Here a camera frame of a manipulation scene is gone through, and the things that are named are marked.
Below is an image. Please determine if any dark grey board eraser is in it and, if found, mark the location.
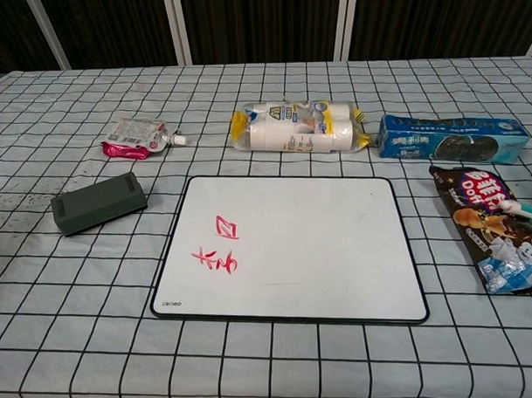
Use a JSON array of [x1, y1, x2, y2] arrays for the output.
[[49, 171, 150, 238]]

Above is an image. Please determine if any white dry-erase board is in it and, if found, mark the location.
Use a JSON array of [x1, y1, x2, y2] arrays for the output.
[[145, 168, 431, 335]]

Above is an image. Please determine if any clear pack of white rolls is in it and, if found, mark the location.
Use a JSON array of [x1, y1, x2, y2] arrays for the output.
[[231, 96, 374, 158]]

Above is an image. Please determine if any white pink spouted pouch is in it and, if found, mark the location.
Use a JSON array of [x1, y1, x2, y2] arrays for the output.
[[99, 114, 190, 163]]

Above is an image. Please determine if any blue cookie box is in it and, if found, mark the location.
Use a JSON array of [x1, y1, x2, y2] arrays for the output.
[[376, 108, 531, 169]]

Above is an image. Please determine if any brown chocolate snack bag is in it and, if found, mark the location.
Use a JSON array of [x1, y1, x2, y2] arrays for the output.
[[427, 160, 532, 298]]

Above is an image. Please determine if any checkered light blue tablecloth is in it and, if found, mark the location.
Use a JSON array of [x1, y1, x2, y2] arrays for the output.
[[0, 51, 532, 398]]

